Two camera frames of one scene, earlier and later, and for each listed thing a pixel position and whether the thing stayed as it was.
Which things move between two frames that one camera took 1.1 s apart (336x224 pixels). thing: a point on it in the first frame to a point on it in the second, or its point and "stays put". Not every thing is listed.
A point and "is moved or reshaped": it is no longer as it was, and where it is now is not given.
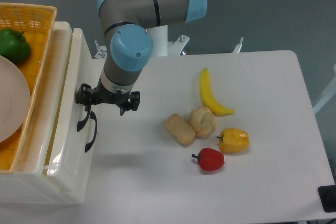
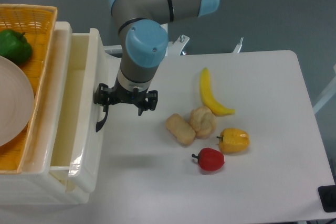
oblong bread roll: [183, 132] stays put
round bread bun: [202, 121] stays put
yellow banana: [208, 96] stays put
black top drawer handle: [81, 123] to [100, 124]
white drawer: [72, 179] is moved or reshaped
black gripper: [126, 101] to [102, 96]
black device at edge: [327, 194] stays put
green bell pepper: [14, 45] stays put
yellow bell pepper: [233, 140] stays put
